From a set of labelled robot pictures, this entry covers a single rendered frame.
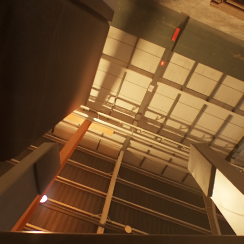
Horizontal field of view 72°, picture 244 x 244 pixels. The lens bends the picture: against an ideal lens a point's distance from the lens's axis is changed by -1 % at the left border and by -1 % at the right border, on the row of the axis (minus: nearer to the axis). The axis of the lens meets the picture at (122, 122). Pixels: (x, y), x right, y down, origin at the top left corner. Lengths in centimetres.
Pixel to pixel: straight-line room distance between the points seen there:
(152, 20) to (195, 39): 214
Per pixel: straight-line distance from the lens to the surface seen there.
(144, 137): 948
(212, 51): 936
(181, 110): 978
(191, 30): 908
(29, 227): 870
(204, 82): 963
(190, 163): 17
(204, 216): 1231
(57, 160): 17
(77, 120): 962
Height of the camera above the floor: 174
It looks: 25 degrees up
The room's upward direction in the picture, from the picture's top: 157 degrees counter-clockwise
